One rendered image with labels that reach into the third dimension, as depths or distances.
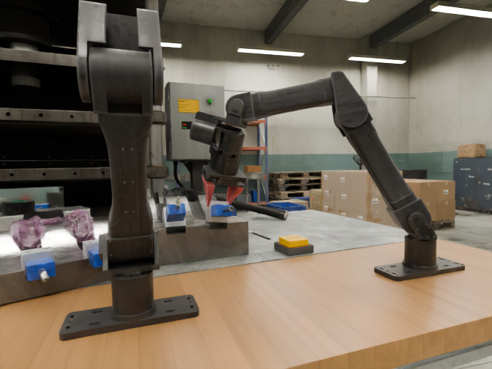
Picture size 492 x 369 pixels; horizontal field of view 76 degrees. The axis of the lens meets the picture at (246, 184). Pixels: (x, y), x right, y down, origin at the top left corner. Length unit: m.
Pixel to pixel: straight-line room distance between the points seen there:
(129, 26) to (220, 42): 7.70
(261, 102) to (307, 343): 0.50
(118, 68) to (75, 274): 0.46
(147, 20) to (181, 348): 0.42
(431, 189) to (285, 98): 4.87
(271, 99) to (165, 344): 0.53
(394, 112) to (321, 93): 9.09
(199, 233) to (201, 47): 7.38
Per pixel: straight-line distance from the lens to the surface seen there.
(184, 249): 0.81
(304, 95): 0.74
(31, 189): 1.61
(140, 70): 0.40
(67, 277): 0.73
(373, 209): 4.68
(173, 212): 0.77
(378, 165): 0.74
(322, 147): 8.51
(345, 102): 0.72
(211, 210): 0.81
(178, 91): 1.71
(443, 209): 5.76
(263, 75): 8.18
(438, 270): 0.81
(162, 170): 1.50
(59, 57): 1.70
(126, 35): 0.48
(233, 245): 0.84
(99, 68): 0.40
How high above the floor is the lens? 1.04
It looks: 3 degrees down
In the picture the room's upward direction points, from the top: 1 degrees counter-clockwise
